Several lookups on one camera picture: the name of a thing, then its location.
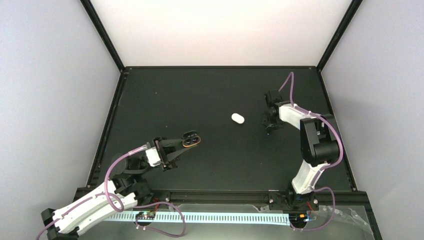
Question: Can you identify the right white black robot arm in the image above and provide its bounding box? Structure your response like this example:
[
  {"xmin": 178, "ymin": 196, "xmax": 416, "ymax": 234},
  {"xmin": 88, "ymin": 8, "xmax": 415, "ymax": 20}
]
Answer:
[{"xmin": 261, "ymin": 90, "xmax": 344, "ymax": 210}]

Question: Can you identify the black enclosure frame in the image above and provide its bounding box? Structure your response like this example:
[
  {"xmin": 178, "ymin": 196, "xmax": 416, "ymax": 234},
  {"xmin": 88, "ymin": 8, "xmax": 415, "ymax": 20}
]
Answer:
[{"xmin": 82, "ymin": 0, "xmax": 382, "ymax": 240}]

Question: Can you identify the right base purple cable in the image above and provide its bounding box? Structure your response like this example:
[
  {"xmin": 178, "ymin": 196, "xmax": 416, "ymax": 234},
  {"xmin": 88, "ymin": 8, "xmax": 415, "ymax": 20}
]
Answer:
[{"xmin": 288, "ymin": 186, "xmax": 336, "ymax": 232}]

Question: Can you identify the right green circuit board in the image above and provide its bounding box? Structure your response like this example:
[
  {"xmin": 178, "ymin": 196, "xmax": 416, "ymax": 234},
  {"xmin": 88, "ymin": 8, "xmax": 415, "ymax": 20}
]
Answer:
[{"xmin": 289, "ymin": 213, "xmax": 316, "ymax": 223}]

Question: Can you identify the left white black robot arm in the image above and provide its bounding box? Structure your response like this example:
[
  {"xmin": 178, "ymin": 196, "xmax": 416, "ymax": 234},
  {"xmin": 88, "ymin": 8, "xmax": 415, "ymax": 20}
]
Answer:
[{"xmin": 36, "ymin": 132, "xmax": 201, "ymax": 240}]

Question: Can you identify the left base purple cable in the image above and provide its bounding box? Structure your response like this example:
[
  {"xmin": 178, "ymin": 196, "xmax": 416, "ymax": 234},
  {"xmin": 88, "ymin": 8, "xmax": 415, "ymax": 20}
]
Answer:
[{"xmin": 132, "ymin": 200, "xmax": 187, "ymax": 239}]

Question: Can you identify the white perforated cable duct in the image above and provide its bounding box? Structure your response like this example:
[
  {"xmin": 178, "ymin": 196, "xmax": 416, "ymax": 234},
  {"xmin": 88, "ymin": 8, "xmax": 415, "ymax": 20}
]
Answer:
[{"xmin": 106, "ymin": 211, "xmax": 290, "ymax": 226}]

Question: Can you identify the green circuit board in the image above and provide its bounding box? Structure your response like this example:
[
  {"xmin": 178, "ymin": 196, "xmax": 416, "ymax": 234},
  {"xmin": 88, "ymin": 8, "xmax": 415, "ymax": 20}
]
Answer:
[
  {"xmin": 289, "ymin": 213, "xmax": 316, "ymax": 223},
  {"xmin": 135, "ymin": 211, "xmax": 156, "ymax": 221}
]

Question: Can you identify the black earbuds charging case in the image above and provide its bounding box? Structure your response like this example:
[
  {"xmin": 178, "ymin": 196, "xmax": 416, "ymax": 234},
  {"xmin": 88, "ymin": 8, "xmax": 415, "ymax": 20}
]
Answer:
[{"xmin": 182, "ymin": 130, "xmax": 201, "ymax": 148}]

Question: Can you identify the black aluminium mounting rail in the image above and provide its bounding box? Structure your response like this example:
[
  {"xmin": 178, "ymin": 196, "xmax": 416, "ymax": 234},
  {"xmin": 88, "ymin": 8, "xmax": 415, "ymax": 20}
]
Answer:
[{"xmin": 75, "ymin": 188, "xmax": 369, "ymax": 212}]

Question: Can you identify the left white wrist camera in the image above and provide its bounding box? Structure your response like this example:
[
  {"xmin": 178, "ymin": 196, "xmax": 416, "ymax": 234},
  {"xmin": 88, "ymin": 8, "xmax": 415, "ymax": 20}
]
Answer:
[{"xmin": 145, "ymin": 147, "xmax": 162, "ymax": 167}]

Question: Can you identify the left green circuit board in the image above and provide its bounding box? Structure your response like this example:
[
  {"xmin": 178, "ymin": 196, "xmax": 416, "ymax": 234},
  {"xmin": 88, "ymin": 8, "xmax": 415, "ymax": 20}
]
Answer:
[{"xmin": 135, "ymin": 211, "xmax": 156, "ymax": 221}]

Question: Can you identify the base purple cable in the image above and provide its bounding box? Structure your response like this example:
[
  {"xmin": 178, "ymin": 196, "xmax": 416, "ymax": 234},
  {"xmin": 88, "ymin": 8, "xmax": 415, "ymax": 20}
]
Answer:
[
  {"xmin": 288, "ymin": 186, "xmax": 336, "ymax": 232},
  {"xmin": 132, "ymin": 200, "xmax": 187, "ymax": 239}
]

